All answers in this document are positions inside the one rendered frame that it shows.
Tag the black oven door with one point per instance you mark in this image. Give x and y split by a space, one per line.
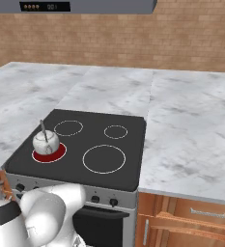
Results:
107 231

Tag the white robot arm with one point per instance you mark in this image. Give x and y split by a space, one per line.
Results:
43 215

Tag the stove with black hob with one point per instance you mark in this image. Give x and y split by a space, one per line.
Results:
85 144

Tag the wooden drawer front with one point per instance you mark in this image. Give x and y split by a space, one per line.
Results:
181 210

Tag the black stove knob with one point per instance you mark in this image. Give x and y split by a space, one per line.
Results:
95 199
20 187
113 202

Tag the grey range hood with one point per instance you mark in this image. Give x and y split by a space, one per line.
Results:
110 6

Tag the wooden cupboard door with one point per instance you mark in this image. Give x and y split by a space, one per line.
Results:
188 236

